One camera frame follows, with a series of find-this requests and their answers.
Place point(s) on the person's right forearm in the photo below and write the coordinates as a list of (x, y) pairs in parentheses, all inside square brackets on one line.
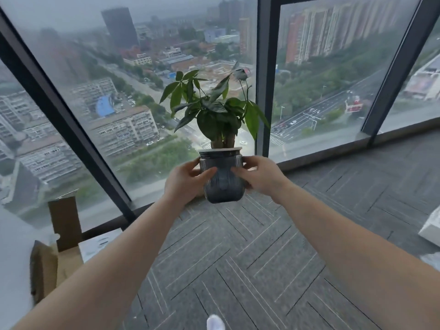
[(354, 254)]

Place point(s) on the white flat box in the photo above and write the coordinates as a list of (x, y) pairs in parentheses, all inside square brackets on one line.
[(99, 245)]

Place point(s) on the person's right thumb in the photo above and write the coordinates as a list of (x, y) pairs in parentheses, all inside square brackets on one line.
[(240, 172)]

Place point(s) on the person's left thumb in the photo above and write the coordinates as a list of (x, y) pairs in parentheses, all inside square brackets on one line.
[(206, 174)]

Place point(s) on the dark window mullion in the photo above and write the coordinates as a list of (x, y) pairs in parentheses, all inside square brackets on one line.
[(267, 75), (65, 116), (395, 72)]

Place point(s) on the white shoe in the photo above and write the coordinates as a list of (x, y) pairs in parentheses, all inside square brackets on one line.
[(215, 323)]

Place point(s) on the person's left forearm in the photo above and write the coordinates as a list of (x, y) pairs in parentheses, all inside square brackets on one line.
[(113, 268)]

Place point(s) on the brown cardboard box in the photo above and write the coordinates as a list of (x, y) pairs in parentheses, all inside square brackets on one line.
[(58, 243)]

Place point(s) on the person's right hand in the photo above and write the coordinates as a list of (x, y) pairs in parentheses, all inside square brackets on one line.
[(266, 176)]

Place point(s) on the green leafy plant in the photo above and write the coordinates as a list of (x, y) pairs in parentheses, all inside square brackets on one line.
[(216, 116)]

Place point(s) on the dark window sill rail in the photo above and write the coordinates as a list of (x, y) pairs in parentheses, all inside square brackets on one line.
[(103, 229), (326, 158)]

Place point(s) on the person's left hand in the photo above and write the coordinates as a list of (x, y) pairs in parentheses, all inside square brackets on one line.
[(180, 183)]

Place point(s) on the grey ribbed plant pot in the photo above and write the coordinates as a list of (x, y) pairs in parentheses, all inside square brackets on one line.
[(223, 183)]

